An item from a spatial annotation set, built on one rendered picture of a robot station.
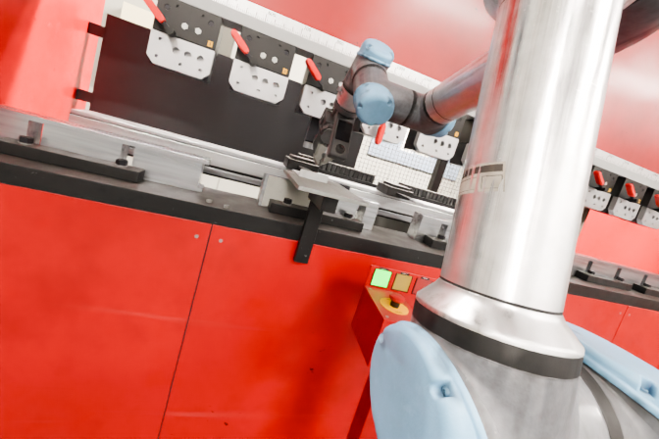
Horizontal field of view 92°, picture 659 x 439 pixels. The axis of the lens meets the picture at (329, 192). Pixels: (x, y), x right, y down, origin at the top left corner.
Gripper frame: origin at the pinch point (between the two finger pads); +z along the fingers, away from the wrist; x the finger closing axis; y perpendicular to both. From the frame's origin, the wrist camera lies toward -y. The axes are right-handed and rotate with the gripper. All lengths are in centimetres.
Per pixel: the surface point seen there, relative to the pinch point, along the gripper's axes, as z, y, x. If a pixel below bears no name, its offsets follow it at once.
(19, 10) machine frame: 2, 28, 84
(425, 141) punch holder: -8.5, 14.9, -33.9
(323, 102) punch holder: -8.6, 16.9, 2.2
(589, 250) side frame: 47, 40, -216
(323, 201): -4.4, -16.8, 0.6
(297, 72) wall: 108, 235, -18
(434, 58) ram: -27, 31, -28
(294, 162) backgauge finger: 20.7, 19.1, 1.7
